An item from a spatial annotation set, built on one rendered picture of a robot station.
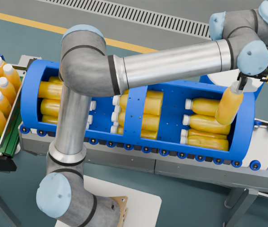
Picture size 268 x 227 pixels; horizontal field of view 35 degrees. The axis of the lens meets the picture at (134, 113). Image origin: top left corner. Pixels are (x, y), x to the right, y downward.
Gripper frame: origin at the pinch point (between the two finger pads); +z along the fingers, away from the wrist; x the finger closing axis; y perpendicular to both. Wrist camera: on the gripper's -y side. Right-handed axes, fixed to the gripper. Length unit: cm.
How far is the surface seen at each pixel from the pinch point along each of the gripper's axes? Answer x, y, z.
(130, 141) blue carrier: -8.7, -34.0, 33.7
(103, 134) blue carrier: -9, -44, 32
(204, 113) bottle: 7.4, -6.7, 31.4
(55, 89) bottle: 4, -66, 25
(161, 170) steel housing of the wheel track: -8, -21, 58
